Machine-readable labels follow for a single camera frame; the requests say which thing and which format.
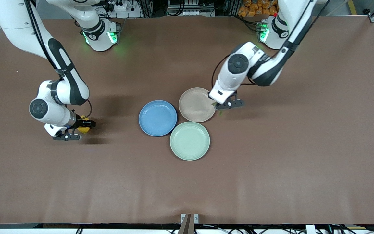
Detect yellow lemon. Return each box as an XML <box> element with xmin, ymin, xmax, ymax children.
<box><xmin>78</xmin><ymin>115</ymin><xmax>92</xmax><ymax>134</ymax></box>

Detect blue plate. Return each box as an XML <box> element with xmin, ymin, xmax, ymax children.
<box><xmin>138</xmin><ymin>100</ymin><xmax>178</xmax><ymax>137</ymax></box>

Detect mint green plate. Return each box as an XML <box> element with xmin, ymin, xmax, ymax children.
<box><xmin>169</xmin><ymin>122</ymin><xmax>210</xmax><ymax>161</ymax></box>

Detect beige plate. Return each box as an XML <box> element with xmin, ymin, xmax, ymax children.
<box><xmin>178</xmin><ymin>87</ymin><xmax>217</xmax><ymax>123</ymax></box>

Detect white power strip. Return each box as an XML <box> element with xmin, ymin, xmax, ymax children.
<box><xmin>104</xmin><ymin>0</ymin><xmax>128</xmax><ymax>12</ymax></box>

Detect orange snack bags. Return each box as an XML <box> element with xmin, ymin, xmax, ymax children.
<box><xmin>238</xmin><ymin>0</ymin><xmax>278</xmax><ymax>17</ymax></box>

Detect metal table edge bracket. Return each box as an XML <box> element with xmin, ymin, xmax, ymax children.
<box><xmin>181</xmin><ymin>214</ymin><xmax>199</xmax><ymax>234</ymax></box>

